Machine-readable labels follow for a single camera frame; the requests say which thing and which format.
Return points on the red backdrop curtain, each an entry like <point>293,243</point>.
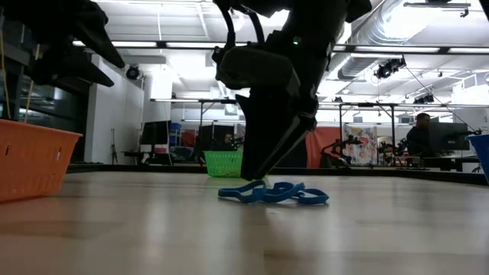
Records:
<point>322,147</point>

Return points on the background black robot arm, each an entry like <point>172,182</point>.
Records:
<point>393,151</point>
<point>237,144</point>
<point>338,147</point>

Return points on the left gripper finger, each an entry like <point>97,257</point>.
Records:
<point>101,36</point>
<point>68,72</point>

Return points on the blue plastic mesh basket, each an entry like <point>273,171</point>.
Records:
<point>482,156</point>

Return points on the floral patterned cloth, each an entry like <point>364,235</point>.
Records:
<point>361,147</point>

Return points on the orange plastic mesh basket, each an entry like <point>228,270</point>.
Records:
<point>34,164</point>

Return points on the overhead LED light bar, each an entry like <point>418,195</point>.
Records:
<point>183,45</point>

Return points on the black background rig frame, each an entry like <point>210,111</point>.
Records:
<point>341,114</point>
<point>201,126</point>

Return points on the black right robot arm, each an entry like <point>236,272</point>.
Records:
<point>313,15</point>

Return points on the black tripod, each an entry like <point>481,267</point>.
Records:
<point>113,149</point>

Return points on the black ceiling-mounted camera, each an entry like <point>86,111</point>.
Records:
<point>389,68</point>
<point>424,99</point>
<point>133,72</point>

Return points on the green plastic mesh basket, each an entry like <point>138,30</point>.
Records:
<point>221,164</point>

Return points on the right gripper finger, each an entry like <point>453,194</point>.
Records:
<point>267,137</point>

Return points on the blue storage bins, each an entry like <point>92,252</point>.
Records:
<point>175,133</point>

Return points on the black aluminium table frame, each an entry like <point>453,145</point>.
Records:
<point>363,172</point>

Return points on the person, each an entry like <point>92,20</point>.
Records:
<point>228,139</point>
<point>417,139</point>

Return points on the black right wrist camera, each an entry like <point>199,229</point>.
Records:
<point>256,70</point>

